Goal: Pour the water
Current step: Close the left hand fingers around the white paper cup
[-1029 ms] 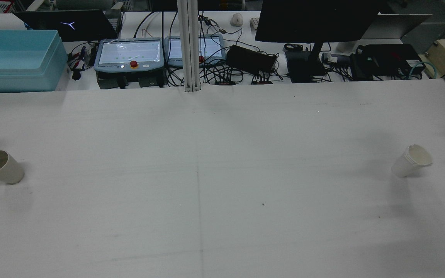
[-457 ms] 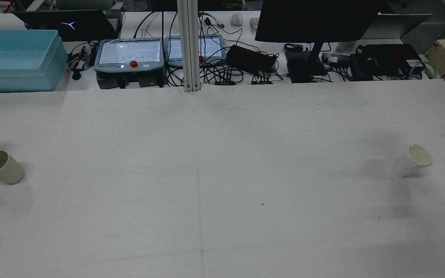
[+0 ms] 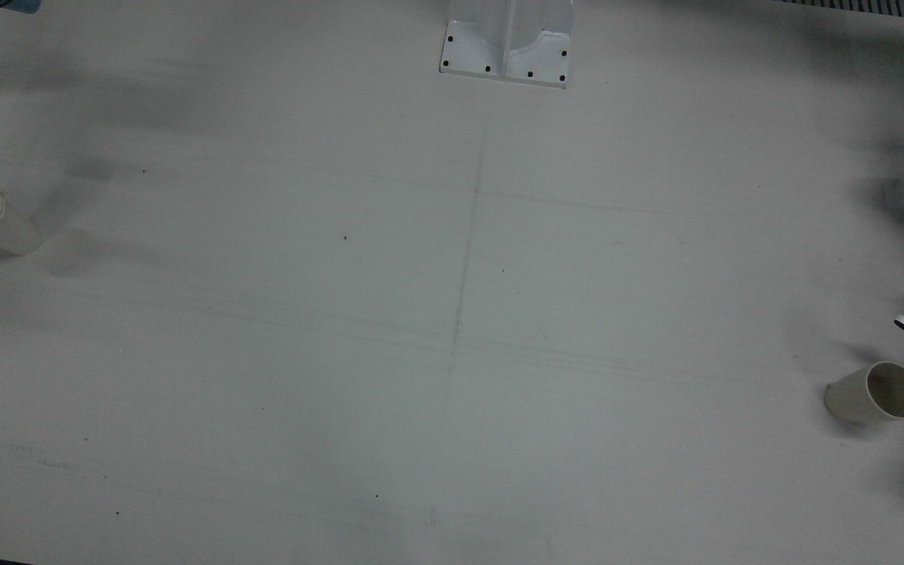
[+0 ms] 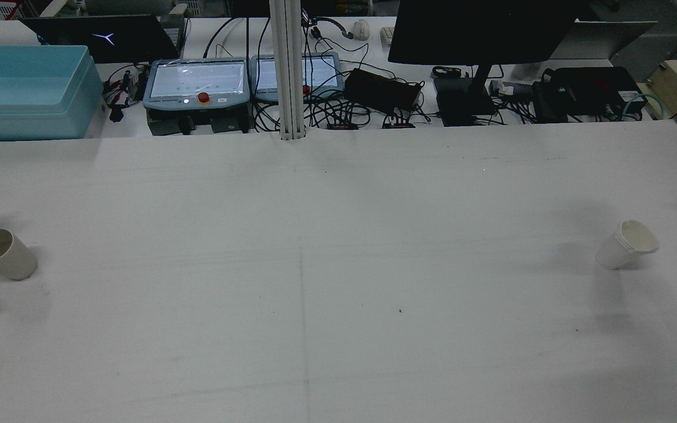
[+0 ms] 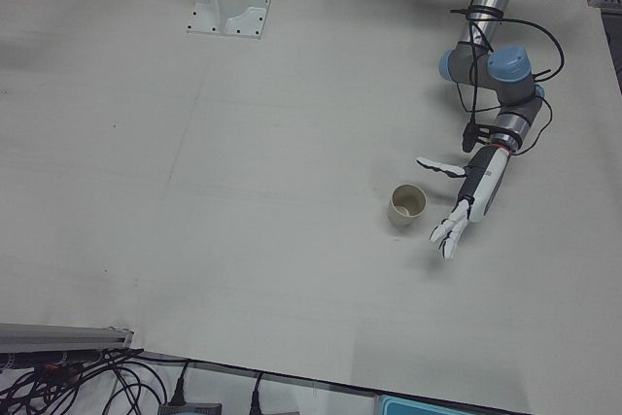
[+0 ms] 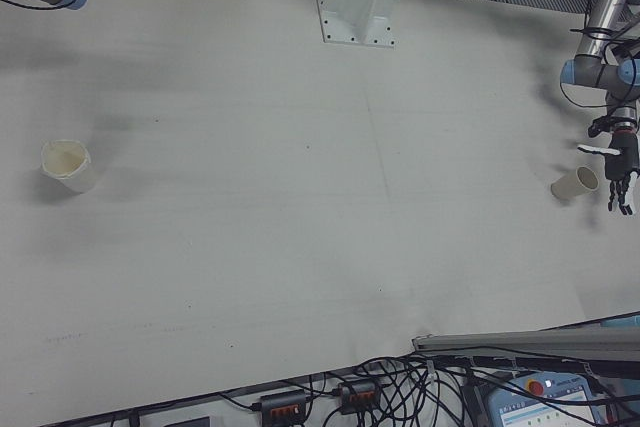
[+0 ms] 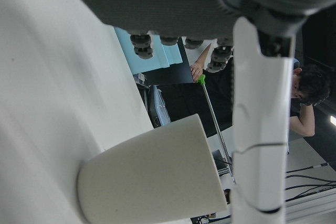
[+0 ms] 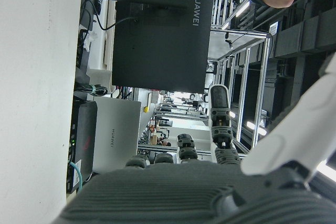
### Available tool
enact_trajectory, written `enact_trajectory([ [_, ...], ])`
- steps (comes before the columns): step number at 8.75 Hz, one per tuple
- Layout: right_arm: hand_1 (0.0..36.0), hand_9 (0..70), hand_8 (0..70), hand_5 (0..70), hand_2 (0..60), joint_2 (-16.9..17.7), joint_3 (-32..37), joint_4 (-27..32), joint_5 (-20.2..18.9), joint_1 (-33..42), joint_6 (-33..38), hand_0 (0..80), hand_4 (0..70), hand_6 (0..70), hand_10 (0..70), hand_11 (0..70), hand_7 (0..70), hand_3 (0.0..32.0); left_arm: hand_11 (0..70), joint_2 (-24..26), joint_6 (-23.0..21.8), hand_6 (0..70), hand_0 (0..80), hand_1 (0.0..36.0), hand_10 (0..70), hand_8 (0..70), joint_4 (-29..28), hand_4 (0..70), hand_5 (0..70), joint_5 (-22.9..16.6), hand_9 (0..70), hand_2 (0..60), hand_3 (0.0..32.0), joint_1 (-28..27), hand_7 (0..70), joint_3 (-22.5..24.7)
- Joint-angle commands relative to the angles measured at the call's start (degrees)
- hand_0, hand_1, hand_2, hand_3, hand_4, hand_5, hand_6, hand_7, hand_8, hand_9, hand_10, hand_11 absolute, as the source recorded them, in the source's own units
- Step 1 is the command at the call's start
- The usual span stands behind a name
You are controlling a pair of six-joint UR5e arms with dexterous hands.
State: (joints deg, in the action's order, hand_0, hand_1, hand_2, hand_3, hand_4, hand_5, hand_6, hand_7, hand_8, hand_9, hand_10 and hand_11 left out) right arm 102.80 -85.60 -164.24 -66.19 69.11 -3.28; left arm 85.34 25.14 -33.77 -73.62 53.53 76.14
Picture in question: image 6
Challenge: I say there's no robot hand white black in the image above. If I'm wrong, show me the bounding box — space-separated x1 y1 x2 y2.
591 132 640 218

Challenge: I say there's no paper cup with brown inside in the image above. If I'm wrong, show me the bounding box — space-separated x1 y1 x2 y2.
549 164 600 201

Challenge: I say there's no white paper cup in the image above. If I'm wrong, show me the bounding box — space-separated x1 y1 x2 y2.
39 138 99 196

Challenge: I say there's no light blue plastic bin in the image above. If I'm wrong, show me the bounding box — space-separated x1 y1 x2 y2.
599 313 640 329

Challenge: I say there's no aluminium profile beam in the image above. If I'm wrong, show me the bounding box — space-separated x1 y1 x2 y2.
411 326 640 379

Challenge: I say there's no blue-grey teach pendant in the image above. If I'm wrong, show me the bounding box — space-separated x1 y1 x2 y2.
478 369 609 427

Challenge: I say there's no black hub with orange ports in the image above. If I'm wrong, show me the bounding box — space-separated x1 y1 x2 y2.
336 379 382 412
258 388 310 422

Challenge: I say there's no black flat box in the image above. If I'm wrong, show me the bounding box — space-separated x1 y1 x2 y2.
164 414 215 427

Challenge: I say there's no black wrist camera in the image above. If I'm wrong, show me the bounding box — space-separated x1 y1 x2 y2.
587 115 621 139

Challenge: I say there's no black hub cable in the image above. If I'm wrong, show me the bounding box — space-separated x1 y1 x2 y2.
218 389 264 411

